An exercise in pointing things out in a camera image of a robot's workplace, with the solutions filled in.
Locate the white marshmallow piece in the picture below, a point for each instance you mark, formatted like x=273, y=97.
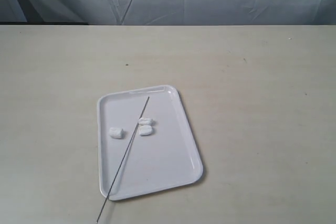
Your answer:
x=145, y=130
x=145, y=121
x=116, y=132

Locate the thin metal skewer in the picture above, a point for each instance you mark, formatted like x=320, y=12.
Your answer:
x=122, y=160

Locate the white plastic tray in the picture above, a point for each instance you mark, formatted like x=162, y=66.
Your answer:
x=166, y=159

